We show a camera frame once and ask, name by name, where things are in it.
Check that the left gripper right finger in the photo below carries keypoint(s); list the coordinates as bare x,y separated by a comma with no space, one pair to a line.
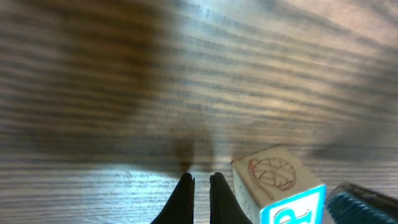
224,207

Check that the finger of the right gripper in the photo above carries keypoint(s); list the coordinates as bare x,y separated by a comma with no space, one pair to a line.
349,203

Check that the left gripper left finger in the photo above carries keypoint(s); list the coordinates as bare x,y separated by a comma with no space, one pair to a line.
180,205

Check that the yellow block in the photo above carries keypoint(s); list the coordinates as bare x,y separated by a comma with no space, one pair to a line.
274,186

